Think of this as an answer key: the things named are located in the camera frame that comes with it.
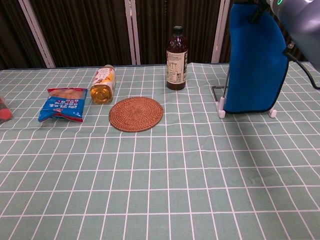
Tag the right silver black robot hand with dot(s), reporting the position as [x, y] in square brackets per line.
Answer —
[261, 10]

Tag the right purple robot arm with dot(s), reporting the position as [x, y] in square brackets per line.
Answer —
[305, 32]

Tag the dark glass bottle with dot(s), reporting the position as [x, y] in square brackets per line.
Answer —
[177, 65]

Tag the round woven coaster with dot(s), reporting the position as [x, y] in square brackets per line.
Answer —
[136, 114]

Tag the yellow tea bottle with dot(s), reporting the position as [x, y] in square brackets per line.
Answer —
[102, 85]

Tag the green checked tablecloth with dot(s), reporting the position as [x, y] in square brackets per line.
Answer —
[125, 180]

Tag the blue snack bag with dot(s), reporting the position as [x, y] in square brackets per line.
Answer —
[62, 105]

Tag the clear pack of red items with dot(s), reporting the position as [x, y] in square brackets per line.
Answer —
[5, 112]

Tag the grey partition post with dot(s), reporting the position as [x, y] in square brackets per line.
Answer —
[37, 35]
[132, 32]
[220, 32]

